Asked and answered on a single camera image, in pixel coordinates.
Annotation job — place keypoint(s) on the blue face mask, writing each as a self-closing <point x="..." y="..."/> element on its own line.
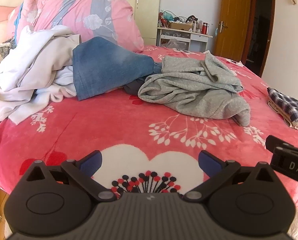
<point x="217" y="31"/>

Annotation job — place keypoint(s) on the folded beige garment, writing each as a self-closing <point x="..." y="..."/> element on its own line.
<point x="276" y="107"/>

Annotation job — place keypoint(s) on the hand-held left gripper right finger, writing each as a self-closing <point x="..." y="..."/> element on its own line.
<point x="208" y="163"/>

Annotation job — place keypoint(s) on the silver bottle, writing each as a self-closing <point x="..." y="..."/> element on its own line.
<point x="199" y="26"/>

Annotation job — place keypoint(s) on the white desk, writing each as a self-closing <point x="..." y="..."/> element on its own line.
<point x="198" y="38"/>

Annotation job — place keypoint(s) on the dark grey garment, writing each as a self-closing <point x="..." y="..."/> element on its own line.
<point x="131" y="87"/>

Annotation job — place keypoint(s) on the dark snack bag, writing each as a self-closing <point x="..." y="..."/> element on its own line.
<point x="191" y="18"/>

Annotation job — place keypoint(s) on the teal bag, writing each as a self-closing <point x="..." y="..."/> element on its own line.
<point x="168" y="16"/>

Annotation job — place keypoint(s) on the red bottle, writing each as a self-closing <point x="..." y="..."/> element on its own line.
<point x="205" y="28"/>

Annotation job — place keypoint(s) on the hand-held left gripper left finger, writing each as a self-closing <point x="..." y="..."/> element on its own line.
<point x="90" y="163"/>

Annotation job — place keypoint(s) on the blue jeans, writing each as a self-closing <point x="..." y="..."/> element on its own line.
<point x="101" y="62"/>

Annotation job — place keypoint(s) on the clear plastic bag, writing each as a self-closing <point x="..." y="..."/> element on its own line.
<point x="176" y="44"/>

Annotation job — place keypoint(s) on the cream wardrobe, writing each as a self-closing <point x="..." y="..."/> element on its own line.
<point x="144" y="17"/>

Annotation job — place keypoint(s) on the red packet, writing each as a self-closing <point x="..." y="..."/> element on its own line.
<point x="161" y="21"/>

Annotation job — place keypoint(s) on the pale beige sweatshirt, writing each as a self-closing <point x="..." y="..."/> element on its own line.
<point x="39" y="62"/>

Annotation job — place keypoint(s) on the grey sweatshirt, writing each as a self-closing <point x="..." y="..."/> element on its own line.
<point x="188" y="90"/>

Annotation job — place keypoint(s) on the white jacket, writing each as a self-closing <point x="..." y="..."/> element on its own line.
<point x="26" y="45"/>

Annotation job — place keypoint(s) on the blue cloth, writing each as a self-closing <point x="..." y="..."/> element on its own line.
<point x="18" y="17"/>

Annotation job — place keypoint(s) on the wooden door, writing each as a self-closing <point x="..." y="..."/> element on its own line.
<point x="235" y="17"/>

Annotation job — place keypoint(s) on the cardboard box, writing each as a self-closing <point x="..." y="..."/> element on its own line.
<point x="180" y="26"/>

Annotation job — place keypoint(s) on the white shirt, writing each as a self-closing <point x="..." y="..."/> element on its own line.
<point x="64" y="76"/>

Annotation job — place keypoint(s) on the white printed bag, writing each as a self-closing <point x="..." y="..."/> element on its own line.
<point x="235" y="62"/>

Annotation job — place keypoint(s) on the fuzzy white sweater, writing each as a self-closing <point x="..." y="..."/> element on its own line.
<point x="51" y="93"/>

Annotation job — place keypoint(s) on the pink floral quilt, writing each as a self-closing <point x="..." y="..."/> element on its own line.
<point x="71" y="10"/>

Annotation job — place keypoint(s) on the grey checked pillow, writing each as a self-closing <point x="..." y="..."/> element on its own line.
<point x="4" y="48"/>

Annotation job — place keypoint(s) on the folded plaid shirt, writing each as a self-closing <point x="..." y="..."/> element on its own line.
<point x="291" y="105"/>

